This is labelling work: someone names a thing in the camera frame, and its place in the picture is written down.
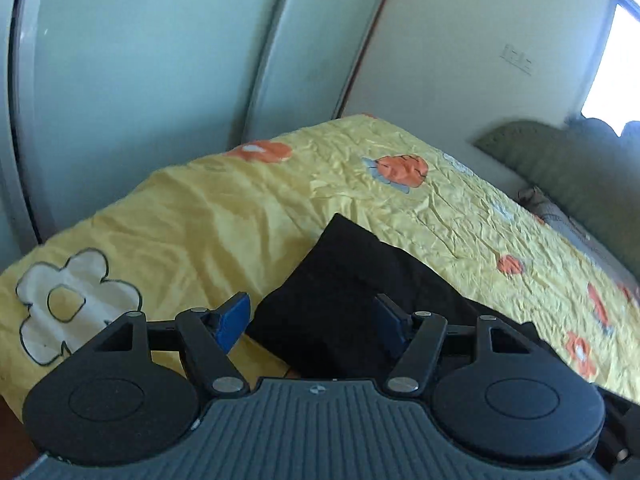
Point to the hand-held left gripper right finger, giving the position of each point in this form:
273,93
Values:
387,321

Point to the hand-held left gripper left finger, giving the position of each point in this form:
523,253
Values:
235,321

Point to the black pants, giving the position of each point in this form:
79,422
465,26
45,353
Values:
340,280

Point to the yellow flower print blanket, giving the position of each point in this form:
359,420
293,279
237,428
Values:
200,210

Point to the grey denim pillow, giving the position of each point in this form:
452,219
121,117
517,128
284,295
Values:
575,234

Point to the green scalloped headboard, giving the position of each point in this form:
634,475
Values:
575,175

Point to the pale glass wardrobe door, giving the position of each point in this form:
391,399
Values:
125,85

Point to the white wall socket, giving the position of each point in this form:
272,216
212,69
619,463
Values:
517,60

